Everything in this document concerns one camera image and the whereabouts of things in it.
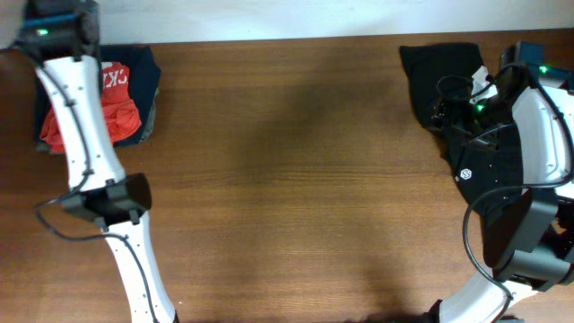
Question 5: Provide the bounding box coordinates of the red printed t-shirt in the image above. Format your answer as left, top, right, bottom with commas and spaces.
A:
39, 62, 142, 153

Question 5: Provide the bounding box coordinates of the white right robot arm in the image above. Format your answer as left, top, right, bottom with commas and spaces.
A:
437, 42, 573, 322

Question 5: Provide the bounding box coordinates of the black polo shirt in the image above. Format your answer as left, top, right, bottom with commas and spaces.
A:
398, 42, 535, 230

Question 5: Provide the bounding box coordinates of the navy folded garment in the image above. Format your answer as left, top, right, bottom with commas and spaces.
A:
33, 44, 161, 149

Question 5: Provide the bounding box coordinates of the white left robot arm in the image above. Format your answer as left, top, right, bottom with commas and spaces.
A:
14, 0, 178, 323

